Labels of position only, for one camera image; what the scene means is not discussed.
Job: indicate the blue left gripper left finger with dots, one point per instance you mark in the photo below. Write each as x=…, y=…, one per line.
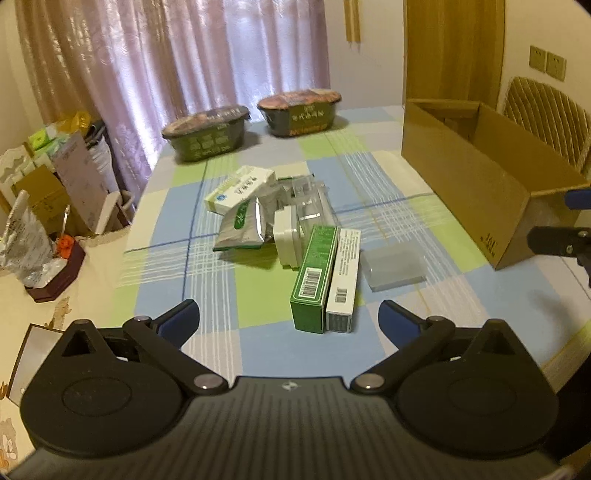
x=161, y=339

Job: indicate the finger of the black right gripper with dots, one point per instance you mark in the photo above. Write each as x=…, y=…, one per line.
x=579, y=199
x=572, y=242

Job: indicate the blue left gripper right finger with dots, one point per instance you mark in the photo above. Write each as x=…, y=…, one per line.
x=419, y=342

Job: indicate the clear plastic container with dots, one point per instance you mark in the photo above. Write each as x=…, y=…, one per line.
x=394, y=266

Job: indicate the white medicine box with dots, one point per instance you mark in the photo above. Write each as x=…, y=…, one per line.
x=342, y=293

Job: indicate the green medicine box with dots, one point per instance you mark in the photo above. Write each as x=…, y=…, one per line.
x=310, y=293

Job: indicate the checkered tablecloth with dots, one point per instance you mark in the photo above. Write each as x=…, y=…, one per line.
x=353, y=176

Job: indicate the brown cardboard box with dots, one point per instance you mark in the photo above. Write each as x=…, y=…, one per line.
x=498, y=180

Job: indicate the dark wooden tray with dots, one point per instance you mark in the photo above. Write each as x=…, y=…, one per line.
x=62, y=280

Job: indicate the silver green foil pouch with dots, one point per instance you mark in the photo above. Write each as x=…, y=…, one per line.
x=248, y=225

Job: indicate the white plastic case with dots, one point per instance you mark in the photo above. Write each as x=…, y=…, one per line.
x=287, y=237

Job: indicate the white crumpled plastic bag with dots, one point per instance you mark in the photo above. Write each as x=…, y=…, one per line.
x=26, y=249

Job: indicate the clear plastic wrapper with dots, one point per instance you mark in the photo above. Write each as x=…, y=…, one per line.
x=309, y=197

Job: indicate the white green small box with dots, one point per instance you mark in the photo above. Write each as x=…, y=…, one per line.
x=238, y=187

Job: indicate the left green instant noodle bowl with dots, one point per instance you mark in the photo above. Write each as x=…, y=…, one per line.
x=208, y=133

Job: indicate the green instant noodle bowl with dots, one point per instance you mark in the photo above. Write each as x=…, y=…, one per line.
x=301, y=112
x=208, y=133

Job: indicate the yellow plastic bag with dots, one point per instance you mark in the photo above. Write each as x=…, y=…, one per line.
x=80, y=121

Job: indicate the right green instant noodle bowl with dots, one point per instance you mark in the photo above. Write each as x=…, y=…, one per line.
x=301, y=112

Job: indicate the pink curtain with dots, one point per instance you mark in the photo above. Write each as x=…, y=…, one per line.
x=139, y=65

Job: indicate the wall switch plate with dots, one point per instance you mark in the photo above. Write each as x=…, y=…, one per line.
x=548, y=63

